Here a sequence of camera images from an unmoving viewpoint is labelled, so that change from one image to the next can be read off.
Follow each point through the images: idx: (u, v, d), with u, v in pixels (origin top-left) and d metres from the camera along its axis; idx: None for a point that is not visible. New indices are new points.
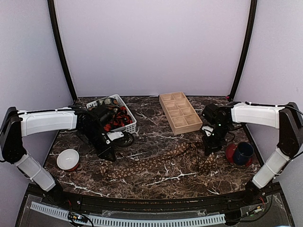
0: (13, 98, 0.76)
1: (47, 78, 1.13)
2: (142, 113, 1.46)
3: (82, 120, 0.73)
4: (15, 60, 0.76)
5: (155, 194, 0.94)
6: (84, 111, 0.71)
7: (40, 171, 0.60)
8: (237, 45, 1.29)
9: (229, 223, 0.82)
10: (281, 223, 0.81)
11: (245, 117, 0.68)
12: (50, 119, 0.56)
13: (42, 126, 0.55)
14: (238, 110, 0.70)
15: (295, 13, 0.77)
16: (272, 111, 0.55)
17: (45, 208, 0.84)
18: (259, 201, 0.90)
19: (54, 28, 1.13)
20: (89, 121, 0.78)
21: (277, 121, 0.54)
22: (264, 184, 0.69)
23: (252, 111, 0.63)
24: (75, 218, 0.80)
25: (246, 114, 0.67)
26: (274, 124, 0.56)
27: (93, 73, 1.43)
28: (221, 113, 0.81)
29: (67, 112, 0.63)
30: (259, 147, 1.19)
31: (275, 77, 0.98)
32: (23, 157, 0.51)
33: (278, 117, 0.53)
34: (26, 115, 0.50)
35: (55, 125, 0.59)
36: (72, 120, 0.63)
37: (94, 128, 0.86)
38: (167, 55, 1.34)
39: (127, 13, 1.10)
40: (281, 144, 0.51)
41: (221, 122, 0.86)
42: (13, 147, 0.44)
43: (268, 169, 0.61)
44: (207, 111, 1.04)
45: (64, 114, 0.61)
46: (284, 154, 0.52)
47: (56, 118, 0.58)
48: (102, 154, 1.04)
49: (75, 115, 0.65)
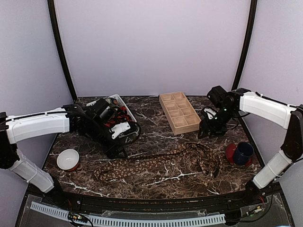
0: (13, 98, 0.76)
1: (47, 78, 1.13)
2: (142, 113, 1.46)
3: (76, 124, 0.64)
4: (15, 60, 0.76)
5: (155, 194, 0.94)
6: (81, 113, 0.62)
7: (37, 174, 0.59)
8: (237, 45, 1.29)
9: (229, 223, 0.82)
10: (281, 223, 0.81)
11: (253, 109, 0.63)
12: (40, 124, 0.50)
13: (32, 131, 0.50)
14: (248, 100, 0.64)
15: (295, 13, 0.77)
16: (283, 109, 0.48)
17: (45, 208, 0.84)
18: (259, 201, 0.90)
19: (54, 28, 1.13)
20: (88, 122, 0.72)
21: (286, 122, 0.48)
22: (265, 185, 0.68)
23: (262, 105, 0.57)
24: (75, 218, 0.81)
25: (254, 107, 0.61)
26: (282, 123, 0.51)
27: (93, 73, 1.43)
28: (229, 98, 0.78)
29: (58, 115, 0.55)
30: (259, 147, 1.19)
31: (275, 77, 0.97)
32: (17, 163, 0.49)
33: (288, 118, 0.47)
34: (13, 122, 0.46)
35: (49, 130, 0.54)
36: (65, 123, 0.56)
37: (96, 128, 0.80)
38: (167, 55, 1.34)
39: (127, 13, 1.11)
40: (285, 145, 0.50)
41: (227, 107, 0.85)
42: (3, 155, 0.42)
43: (270, 170, 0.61)
44: (213, 94, 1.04)
45: (54, 117, 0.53)
46: (287, 157, 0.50)
47: (46, 122, 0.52)
48: (109, 152, 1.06)
49: (67, 118, 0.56)
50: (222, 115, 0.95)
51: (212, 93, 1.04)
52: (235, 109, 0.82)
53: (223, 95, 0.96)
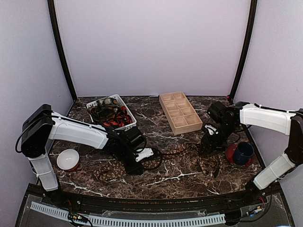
0: (13, 97, 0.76)
1: (47, 77, 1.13)
2: (142, 113, 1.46)
3: (111, 145, 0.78)
4: (15, 60, 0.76)
5: (155, 194, 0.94)
6: (115, 136, 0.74)
7: (49, 173, 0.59)
8: (237, 45, 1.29)
9: (228, 223, 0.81)
10: (280, 223, 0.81)
11: (253, 120, 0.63)
12: (82, 133, 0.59)
13: (72, 136, 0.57)
14: (247, 113, 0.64)
15: (295, 13, 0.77)
16: (283, 116, 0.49)
17: (45, 208, 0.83)
18: (259, 201, 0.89)
19: (54, 28, 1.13)
20: (119, 145, 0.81)
21: (287, 128, 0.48)
22: (265, 186, 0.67)
23: (262, 114, 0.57)
24: (75, 218, 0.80)
25: (255, 117, 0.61)
26: (284, 129, 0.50)
27: (93, 73, 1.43)
28: (229, 113, 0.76)
29: (98, 132, 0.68)
30: (259, 147, 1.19)
31: (275, 77, 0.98)
32: (40, 156, 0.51)
33: (289, 124, 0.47)
34: (60, 121, 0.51)
35: (83, 139, 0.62)
36: (101, 140, 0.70)
37: (124, 152, 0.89)
38: (167, 54, 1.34)
39: (127, 13, 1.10)
40: (289, 152, 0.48)
41: (227, 122, 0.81)
42: (34, 145, 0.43)
43: (271, 171, 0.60)
44: (213, 109, 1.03)
45: (95, 133, 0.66)
46: (290, 161, 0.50)
47: (87, 133, 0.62)
48: (134, 173, 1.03)
49: (105, 137, 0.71)
50: (223, 130, 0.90)
51: (213, 109, 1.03)
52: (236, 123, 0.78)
53: (222, 110, 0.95)
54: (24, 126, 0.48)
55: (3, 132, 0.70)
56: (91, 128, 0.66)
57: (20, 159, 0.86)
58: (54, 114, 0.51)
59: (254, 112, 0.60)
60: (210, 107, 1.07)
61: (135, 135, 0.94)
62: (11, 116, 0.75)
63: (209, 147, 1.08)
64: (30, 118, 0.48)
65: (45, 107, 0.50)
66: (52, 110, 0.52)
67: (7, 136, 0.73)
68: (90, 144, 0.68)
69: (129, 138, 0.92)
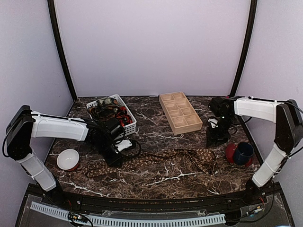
0: (13, 97, 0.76)
1: (47, 77, 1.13)
2: (142, 113, 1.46)
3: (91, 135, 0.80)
4: (15, 60, 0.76)
5: (155, 194, 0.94)
6: (95, 126, 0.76)
7: (43, 171, 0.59)
8: (237, 45, 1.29)
9: (228, 223, 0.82)
10: (281, 223, 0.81)
11: (246, 111, 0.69)
12: (63, 126, 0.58)
13: (53, 132, 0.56)
14: (241, 104, 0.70)
15: (296, 13, 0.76)
16: (270, 104, 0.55)
17: (45, 208, 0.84)
18: (259, 201, 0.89)
19: (54, 28, 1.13)
20: (101, 135, 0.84)
21: (274, 115, 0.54)
22: (264, 183, 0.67)
23: (253, 105, 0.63)
24: (75, 218, 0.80)
25: (248, 108, 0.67)
26: (271, 117, 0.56)
27: (93, 73, 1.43)
28: (225, 105, 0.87)
29: (79, 123, 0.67)
30: (259, 147, 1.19)
31: (275, 77, 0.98)
32: (28, 156, 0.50)
33: (275, 111, 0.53)
34: (39, 117, 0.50)
35: (65, 133, 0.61)
36: (83, 131, 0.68)
37: (104, 142, 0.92)
38: (167, 54, 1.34)
39: (127, 13, 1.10)
40: (277, 138, 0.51)
41: (224, 114, 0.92)
42: (19, 146, 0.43)
43: (266, 166, 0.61)
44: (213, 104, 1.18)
45: (76, 124, 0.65)
46: (281, 150, 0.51)
47: (67, 126, 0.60)
48: (115, 163, 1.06)
49: (86, 128, 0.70)
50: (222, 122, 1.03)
51: (212, 104, 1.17)
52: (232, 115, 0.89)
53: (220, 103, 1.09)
54: (7, 130, 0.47)
55: (3, 132, 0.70)
56: (70, 121, 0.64)
57: None
58: (33, 113, 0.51)
59: (247, 103, 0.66)
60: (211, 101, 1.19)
61: (114, 126, 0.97)
62: (11, 116, 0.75)
63: (210, 140, 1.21)
64: (11, 121, 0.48)
65: (24, 108, 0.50)
66: (31, 109, 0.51)
67: None
68: (73, 138, 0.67)
69: (109, 129, 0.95)
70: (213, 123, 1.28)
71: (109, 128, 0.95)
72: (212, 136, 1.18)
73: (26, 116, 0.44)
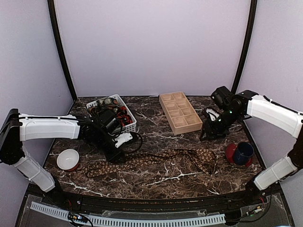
0: (13, 97, 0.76)
1: (47, 78, 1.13)
2: (142, 113, 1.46)
3: (85, 133, 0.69)
4: (15, 60, 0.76)
5: (155, 194, 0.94)
6: (88, 122, 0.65)
7: (40, 173, 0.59)
8: (237, 45, 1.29)
9: (228, 223, 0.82)
10: (281, 223, 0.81)
11: (261, 114, 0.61)
12: (51, 127, 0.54)
13: (42, 133, 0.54)
14: (257, 105, 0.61)
15: (295, 13, 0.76)
16: (294, 118, 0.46)
17: (45, 208, 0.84)
18: (259, 200, 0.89)
19: (54, 28, 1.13)
20: (94, 131, 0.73)
21: (296, 131, 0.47)
22: (265, 187, 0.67)
23: (271, 110, 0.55)
24: (75, 218, 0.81)
25: (264, 112, 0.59)
26: (292, 130, 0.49)
27: (93, 73, 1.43)
28: (236, 101, 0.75)
29: (70, 121, 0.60)
30: (259, 147, 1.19)
31: (275, 77, 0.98)
32: (22, 160, 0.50)
33: (299, 127, 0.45)
34: (27, 120, 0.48)
35: (56, 133, 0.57)
36: (74, 129, 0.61)
37: (101, 137, 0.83)
38: (167, 54, 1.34)
39: (127, 13, 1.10)
40: (293, 154, 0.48)
41: (233, 111, 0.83)
42: (10, 151, 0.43)
43: (271, 173, 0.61)
44: (218, 95, 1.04)
45: (66, 123, 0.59)
46: (294, 165, 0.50)
47: (57, 126, 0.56)
48: (113, 159, 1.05)
49: (78, 125, 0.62)
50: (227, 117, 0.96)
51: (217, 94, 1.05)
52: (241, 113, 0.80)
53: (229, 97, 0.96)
54: None
55: None
56: (61, 120, 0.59)
57: None
58: (22, 116, 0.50)
59: (265, 107, 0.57)
60: (216, 91, 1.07)
61: (110, 119, 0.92)
62: None
63: (209, 134, 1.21)
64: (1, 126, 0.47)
65: (13, 111, 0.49)
66: (20, 113, 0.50)
67: None
68: (66, 136, 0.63)
69: (104, 123, 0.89)
70: (211, 114, 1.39)
71: (104, 122, 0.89)
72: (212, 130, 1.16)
73: (13, 120, 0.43)
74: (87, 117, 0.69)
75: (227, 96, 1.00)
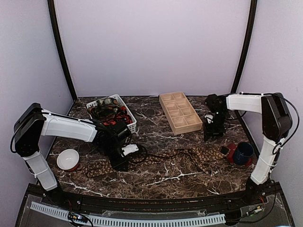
0: (13, 97, 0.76)
1: (47, 77, 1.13)
2: (142, 113, 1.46)
3: (99, 137, 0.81)
4: (15, 60, 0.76)
5: (155, 194, 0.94)
6: (103, 128, 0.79)
7: (46, 171, 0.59)
8: (237, 45, 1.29)
9: (228, 222, 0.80)
10: (281, 223, 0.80)
11: (237, 105, 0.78)
12: (72, 126, 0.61)
13: (63, 132, 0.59)
14: (233, 99, 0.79)
15: (295, 12, 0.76)
16: (255, 97, 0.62)
17: (45, 208, 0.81)
18: (259, 201, 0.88)
19: (54, 28, 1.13)
20: (108, 138, 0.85)
21: (259, 106, 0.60)
22: (262, 179, 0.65)
23: (243, 98, 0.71)
24: (75, 218, 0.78)
25: (238, 102, 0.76)
26: (257, 108, 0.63)
27: (93, 73, 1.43)
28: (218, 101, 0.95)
29: (89, 126, 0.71)
30: (259, 147, 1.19)
31: (275, 77, 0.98)
32: (35, 153, 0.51)
33: (259, 102, 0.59)
34: (50, 117, 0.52)
35: (74, 133, 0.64)
36: (91, 132, 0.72)
37: (111, 145, 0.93)
38: (167, 54, 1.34)
39: (127, 13, 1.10)
40: (264, 127, 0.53)
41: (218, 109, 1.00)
42: (28, 144, 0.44)
43: (262, 160, 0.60)
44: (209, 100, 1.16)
45: (86, 126, 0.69)
46: (269, 138, 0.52)
47: (77, 127, 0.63)
48: (121, 166, 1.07)
49: (95, 130, 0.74)
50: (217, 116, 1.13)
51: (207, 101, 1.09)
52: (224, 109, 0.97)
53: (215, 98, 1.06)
54: (16, 126, 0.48)
55: (3, 131, 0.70)
56: (80, 122, 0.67)
57: (20, 158, 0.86)
58: (44, 111, 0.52)
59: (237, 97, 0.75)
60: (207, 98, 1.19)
61: (122, 128, 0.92)
62: (11, 115, 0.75)
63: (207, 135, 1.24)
64: (21, 118, 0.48)
65: (35, 105, 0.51)
66: (41, 108, 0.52)
67: (7, 136, 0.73)
68: (81, 138, 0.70)
69: (116, 132, 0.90)
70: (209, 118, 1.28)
71: (117, 130, 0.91)
72: (208, 130, 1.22)
73: (36, 114, 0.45)
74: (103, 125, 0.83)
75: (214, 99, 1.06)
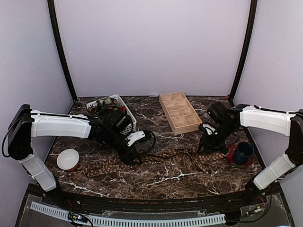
0: (12, 97, 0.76)
1: (47, 77, 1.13)
2: (142, 113, 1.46)
3: (95, 132, 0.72)
4: (15, 61, 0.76)
5: (155, 194, 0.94)
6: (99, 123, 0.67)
7: (43, 172, 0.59)
8: (237, 45, 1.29)
9: (229, 223, 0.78)
10: (281, 223, 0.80)
11: (253, 123, 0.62)
12: (63, 125, 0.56)
13: (53, 130, 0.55)
14: (248, 115, 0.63)
15: (295, 13, 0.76)
16: (283, 117, 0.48)
17: (45, 208, 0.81)
18: (259, 201, 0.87)
19: (54, 28, 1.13)
20: (105, 131, 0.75)
21: (287, 129, 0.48)
22: (266, 186, 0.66)
23: (263, 116, 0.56)
24: (75, 218, 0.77)
25: (256, 119, 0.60)
26: (284, 130, 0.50)
27: (93, 73, 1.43)
28: (229, 115, 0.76)
29: (81, 121, 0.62)
30: (259, 147, 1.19)
31: (275, 77, 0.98)
32: (30, 156, 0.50)
33: (289, 125, 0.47)
34: (39, 117, 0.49)
35: (66, 131, 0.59)
36: (85, 129, 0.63)
37: (111, 136, 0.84)
38: (167, 54, 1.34)
39: (127, 13, 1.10)
40: (289, 152, 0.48)
41: (227, 125, 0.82)
42: (20, 146, 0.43)
43: (271, 172, 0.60)
44: (213, 110, 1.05)
45: (77, 122, 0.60)
46: (291, 161, 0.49)
47: (69, 125, 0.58)
48: (124, 158, 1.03)
49: (89, 125, 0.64)
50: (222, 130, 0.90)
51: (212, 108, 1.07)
52: (235, 126, 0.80)
53: (223, 111, 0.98)
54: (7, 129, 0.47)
55: (3, 131, 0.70)
56: (72, 118, 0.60)
57: None
58: (33, 112, 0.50)
59: (256, 113, 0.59)
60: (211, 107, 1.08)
61: (120, 118, 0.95)
62: (10, 116, 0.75)
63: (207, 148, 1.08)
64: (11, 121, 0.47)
65: (24, 107, 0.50)
66: (31, 109, 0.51)
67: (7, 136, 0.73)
68: (76, 135, 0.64)
69: (114, 122, 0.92)
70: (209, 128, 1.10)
71: (114, 122, 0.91)
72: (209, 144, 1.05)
73: (25, 116, 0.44)
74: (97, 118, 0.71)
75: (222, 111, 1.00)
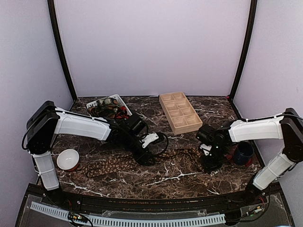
0: (13, 97, 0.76)
1: (47, 77, 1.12)
2: (142, 113, 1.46)
3: (113, 136, 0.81)
4: (15, 60, 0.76)
5: (155, 194, 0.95)
6: (117, 126, 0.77)
7: (50, 171, 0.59)
8: (237, 45, 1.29)
9: (228, 222, 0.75)
10: (281, 223, 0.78)
11: (245, 135, 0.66)
12: (85, 125, 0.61)
13: (76, 130, 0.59)
14: (237, 130, 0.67)
15: (296, 12, 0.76)
16: (272, 123, 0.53)
17: (45, 208, 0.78)
18: (259, 201, 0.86)
19: (54, 28, 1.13)
20: (121, 135, 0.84)
21: (280, 133, 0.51)
22: (266, 186, 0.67)
23: (252, 127, 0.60)
24: (75, 218, 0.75)
25: (246, 131, 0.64)
26: (277, 135, 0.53)
27: (93, 73, 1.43)
28: (218, 136, 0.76)
29: (102, 124, 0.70)
30: (259, 147, 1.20)
31: (275, 77, 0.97)
32: (46, 153, 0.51)
33: (280, 128, 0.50)
34: (63, 115, 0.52)
35: (87, 132, 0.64)
36: (105, 131, 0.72)
37: (128, 140, 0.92)
38: (167, 54, 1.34)
39: (127, 13, 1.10)
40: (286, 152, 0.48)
41: (219, 145, 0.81)
42: (41, 141, 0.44)
43: (270, 171, 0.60)
44: (202, 134, 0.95)
45: (98, 124, 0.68)
46: (290, 160, 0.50)
47: (91, 126, 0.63)
48: (140, 160, 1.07)
49: (109, 128, 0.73)
50: (215, 150, 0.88)
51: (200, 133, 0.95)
52: (228, 143, 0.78)
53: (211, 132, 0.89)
54: (28, 124, 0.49)
55: (3, 131, 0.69)
56: (94, 120, 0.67)
57: (20, 159, 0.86)
58: (57, 109, 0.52)
59: (245, 126, 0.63)
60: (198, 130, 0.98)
61: (136, 122, 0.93)
62: (10, 116, 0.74)
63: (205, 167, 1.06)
64: (34, 115, 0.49)
65: (48, 103, 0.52)
66: (55, 106, 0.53)
67: (7, 136, 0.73)
68: (95, 137, 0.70)
69: (130, 126, 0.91)
70: (205, 150, 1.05)
71: (131, 125, 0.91)
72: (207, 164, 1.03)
73: (49, 112, 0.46)
74: (115, 123, 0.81)
75: (210, 132, 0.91)
